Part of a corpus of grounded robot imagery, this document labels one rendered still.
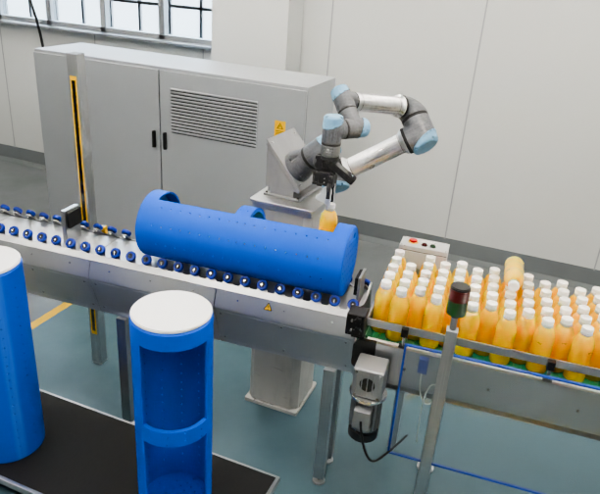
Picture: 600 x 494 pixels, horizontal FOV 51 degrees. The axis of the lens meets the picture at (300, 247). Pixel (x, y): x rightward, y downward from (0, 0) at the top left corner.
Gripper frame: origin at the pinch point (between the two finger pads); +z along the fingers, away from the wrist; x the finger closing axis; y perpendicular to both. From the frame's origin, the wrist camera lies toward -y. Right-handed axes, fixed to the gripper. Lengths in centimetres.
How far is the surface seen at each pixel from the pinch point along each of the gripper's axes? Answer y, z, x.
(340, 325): -13.6, 41.1, 19.2
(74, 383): 132, 130, -3
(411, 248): -32.2, 19.5, -17.8
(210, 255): 42, 22, 20
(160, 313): 40, 25, 63
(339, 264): -10.6, 14.6, 19.6
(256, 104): 91, 1, -149
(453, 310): -54, 9, 45
